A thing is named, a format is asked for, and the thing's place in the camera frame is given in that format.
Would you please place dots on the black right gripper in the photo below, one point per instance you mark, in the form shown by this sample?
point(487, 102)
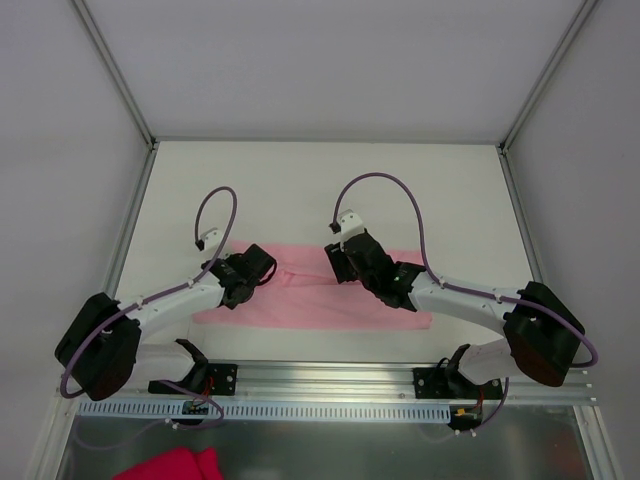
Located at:
point(340, 261)

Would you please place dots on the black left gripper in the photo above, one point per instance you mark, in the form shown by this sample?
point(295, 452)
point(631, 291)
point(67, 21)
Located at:
point(261, 261)

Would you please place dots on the pink t-shirt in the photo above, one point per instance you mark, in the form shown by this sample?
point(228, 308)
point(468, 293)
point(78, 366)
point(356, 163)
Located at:
point(304, 294)

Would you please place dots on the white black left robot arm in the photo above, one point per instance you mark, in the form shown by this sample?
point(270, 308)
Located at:
point(106, 348)

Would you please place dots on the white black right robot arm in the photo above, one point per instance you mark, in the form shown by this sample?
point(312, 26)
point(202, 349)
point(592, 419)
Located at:
point(539, 336)

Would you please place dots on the red t-shirt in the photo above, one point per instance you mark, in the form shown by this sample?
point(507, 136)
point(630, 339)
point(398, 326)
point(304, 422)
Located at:
point(179, 463)

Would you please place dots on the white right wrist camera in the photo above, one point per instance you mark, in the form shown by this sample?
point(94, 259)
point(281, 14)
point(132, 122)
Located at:
point(349, 224)

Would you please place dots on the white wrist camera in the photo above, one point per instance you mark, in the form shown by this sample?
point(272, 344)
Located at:
point(211, 241)
point(349, 224)

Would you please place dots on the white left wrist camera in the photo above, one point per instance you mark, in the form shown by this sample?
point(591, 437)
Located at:
point(211, 241)

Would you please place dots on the aluminium mounting rail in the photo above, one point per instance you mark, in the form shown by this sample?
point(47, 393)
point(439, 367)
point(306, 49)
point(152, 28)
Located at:
point(371, 382)

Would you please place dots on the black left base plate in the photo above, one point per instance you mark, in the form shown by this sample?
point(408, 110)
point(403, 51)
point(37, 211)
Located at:
point(220, 380)

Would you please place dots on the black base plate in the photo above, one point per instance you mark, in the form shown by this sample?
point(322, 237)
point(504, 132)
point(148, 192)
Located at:
point(438, 384)
point(220, 380)

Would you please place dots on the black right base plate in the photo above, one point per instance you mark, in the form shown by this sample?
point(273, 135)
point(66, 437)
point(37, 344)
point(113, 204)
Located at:
point(438, 384)

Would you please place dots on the slotted white cable duct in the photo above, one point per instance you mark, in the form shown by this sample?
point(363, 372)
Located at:
point(231, 409)

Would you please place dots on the left aluminium frame post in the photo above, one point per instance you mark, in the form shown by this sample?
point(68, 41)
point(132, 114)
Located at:
point(103, 51)

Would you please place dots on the aluminium frame post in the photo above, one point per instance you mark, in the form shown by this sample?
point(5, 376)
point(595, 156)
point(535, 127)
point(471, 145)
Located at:
point(577, 23)
point(103, 51)

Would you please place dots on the right aluminium frame post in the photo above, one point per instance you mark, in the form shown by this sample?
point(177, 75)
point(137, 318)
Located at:
point(577, 23)

